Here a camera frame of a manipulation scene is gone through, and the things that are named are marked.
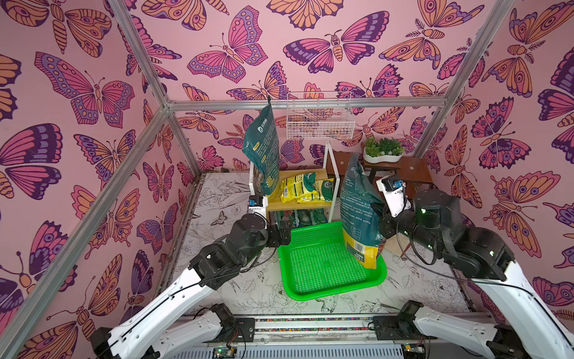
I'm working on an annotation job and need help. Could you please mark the dark green fertilizer bag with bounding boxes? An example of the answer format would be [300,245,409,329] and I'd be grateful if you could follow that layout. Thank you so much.
[340,154,385,269]
[242,97,280,198]

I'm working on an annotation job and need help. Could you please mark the green plastic mesh basket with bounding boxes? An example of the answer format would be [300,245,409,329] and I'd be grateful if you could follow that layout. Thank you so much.
[278,221,387,302]

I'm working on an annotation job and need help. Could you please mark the yellow green small bag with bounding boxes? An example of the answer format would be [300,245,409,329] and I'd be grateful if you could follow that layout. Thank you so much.
[297,179,335,204]
[280,172,316,203]

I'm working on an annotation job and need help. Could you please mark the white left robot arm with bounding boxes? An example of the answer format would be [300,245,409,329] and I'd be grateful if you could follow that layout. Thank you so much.
[90,213,291,358]

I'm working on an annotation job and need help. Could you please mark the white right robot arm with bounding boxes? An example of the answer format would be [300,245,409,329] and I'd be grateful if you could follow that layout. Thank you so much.
[369,189,573,358]

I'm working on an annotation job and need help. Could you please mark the floral bag on lower shelf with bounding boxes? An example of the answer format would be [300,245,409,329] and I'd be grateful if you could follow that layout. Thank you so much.
[270,209,327,229]

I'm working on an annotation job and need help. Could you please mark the dark brown wooden stand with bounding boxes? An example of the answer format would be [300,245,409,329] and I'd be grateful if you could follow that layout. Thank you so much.
[325,151,433,199]

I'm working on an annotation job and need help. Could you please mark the succulents in white pot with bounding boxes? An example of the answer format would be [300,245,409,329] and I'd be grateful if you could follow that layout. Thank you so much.
[363,138,405,164]

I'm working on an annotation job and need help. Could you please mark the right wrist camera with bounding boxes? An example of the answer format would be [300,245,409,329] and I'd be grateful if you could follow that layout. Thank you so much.
[375,174,410,218]

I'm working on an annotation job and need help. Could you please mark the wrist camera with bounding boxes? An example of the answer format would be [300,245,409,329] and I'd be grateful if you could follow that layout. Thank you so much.
[375,174,410,218]
[248,194,268,218]

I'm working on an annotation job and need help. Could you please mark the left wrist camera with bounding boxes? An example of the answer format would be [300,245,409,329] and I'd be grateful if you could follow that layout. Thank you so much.
[248,194,268,218]

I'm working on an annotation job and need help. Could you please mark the white frame wooden shelf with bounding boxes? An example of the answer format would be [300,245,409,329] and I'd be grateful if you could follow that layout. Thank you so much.
[248,141,341,223]

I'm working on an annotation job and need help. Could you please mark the white wire basket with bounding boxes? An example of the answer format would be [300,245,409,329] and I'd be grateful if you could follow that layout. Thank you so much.
[285,92,356,141]

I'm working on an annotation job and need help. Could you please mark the aluminium cage frame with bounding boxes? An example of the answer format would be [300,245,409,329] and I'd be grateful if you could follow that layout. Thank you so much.
[0,0,517,359]

